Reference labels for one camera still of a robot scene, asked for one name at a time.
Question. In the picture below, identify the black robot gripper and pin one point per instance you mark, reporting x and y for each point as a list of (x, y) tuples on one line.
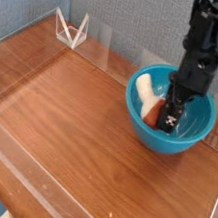
[(193, 77)]

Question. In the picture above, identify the brown and white toy mushroom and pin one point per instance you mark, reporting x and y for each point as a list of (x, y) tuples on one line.
[(151, 103)]

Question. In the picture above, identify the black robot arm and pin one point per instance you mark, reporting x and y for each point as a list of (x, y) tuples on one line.
[(203, 30)]

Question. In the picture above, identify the clear acrylic back barrier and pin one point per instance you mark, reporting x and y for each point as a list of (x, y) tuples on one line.
[(121, 58)]

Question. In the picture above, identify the clear acrylic barrier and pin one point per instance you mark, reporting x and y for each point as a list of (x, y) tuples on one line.
[(121, 58), (21, 174)]

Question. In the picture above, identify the clear acrylic front barrier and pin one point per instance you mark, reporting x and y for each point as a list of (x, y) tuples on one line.
[(21, 174)]

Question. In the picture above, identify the clear acrylic corner bracket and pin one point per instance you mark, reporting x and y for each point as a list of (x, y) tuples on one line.
[(70, 35)]

